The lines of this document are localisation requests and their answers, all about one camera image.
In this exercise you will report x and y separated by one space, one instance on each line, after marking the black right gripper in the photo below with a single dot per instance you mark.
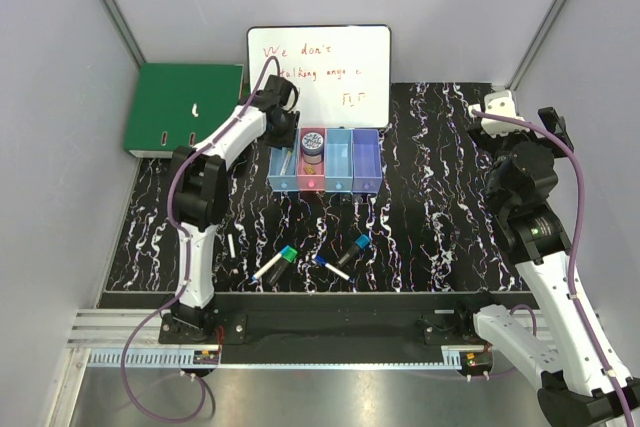
493 143

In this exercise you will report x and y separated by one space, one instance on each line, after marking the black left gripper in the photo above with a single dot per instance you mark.
286 140

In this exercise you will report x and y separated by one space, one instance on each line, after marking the white marker yellow cap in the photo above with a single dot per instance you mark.
286 161

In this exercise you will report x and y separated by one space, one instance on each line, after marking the blue gel jar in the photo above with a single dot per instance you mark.
312 144

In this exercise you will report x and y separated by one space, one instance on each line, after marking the light blue bin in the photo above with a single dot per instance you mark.
288 182
338 161

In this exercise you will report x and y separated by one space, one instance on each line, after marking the pink bin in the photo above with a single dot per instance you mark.
311 159

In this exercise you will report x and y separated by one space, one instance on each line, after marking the white dry-erase board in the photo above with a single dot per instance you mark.
342 73

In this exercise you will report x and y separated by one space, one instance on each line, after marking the white pen blue tip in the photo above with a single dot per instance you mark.
262 270

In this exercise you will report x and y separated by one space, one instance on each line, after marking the black marker green cap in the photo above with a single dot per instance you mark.
288 257

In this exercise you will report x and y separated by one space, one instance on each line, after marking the white chalk stick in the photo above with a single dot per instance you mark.
231 244

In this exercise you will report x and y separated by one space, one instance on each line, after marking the white pen blue cap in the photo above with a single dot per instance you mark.
323 263

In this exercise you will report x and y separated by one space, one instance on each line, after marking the black marker blue cap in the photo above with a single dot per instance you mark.
354 250

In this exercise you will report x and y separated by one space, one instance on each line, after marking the purple bin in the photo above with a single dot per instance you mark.
367 170

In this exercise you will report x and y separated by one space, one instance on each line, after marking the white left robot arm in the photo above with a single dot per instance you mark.
199 198

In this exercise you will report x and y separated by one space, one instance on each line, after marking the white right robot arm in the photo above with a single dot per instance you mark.
581 381

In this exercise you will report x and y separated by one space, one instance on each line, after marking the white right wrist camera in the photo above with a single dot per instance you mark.
496 113

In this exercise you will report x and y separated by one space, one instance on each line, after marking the green ring binder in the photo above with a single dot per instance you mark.
179 104

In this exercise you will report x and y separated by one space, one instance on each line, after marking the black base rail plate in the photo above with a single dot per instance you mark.
326 330

